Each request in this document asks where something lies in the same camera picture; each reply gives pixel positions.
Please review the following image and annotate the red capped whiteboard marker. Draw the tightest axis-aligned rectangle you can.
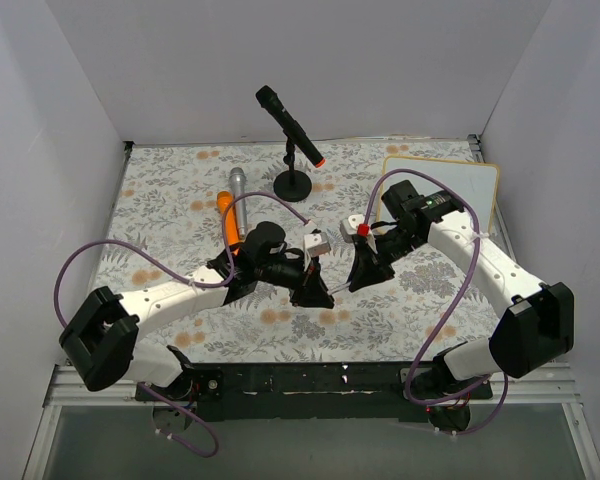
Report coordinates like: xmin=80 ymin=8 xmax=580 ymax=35
xmin=329 ymin=282 xmax=350 ymax=295

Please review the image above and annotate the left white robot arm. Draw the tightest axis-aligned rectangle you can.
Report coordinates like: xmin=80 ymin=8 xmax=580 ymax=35
xmin=59 ymin=222 xmax=334 ymax=400

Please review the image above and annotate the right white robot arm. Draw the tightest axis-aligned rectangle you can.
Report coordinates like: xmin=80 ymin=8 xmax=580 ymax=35
xmin=340 ymin=180 xmax=575 ymax=403

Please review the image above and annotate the yellow framed whiteboard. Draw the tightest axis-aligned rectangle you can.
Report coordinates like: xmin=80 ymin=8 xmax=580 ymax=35
xmin=382 ymin=156 xmax=500 ymax=232

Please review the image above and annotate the black microphone stand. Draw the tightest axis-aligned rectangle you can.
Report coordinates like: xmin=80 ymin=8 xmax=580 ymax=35
xmin=273 ymin=138 xmax=312 ymax=203

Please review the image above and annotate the silver microphone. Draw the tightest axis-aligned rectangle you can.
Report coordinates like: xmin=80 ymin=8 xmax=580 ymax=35
xmin=229 ymin=167 xmax=248 ymax=240

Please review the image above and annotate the floral table mat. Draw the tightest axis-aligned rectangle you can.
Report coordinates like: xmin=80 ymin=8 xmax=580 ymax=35
xmin=95 ymin=140 xmax=498 ymax=363

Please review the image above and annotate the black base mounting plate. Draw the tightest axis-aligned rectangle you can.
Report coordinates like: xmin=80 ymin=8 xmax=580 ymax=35
xmin=135 ymin=362 xmax=494 ymax=426

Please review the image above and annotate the black microphone orange tip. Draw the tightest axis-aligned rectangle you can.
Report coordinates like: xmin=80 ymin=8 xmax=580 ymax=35
xmin=255 ymin=85 xmax=325 ymax=168

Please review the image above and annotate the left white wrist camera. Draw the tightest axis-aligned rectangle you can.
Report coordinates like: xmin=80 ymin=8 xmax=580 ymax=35
xmin=303 ymin=231 xmax=331 ymax=262

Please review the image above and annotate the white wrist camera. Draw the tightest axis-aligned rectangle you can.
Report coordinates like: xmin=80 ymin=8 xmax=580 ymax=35
xmin=303 ymin=231 xmax=331 ymax=262
xmin=340 ymin=214 xmax=376 ymax=249

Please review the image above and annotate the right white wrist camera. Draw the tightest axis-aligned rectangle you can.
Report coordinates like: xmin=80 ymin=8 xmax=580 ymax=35
xmin=340 ymin=214 xmax=376 ymax=249

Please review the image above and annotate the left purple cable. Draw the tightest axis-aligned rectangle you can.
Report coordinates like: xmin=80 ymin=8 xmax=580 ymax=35
xmin=53 ymin=192 xmax=314 ymax=459

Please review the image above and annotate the purple cable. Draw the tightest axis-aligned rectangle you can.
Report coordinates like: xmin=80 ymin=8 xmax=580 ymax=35
xmin=53 ymin=192 xmax=314 ymax=459
xmin=367 ymin=169 xmax=510 ymax=435

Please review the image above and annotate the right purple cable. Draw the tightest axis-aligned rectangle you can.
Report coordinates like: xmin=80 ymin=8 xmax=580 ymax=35
xmin=367 ymin=169 xmax=510 ymax=435

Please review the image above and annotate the aluminium frame rail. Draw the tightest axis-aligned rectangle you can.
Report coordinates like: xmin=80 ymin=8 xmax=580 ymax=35
xmin=43 ymin=363 xmax=582 ymax=407

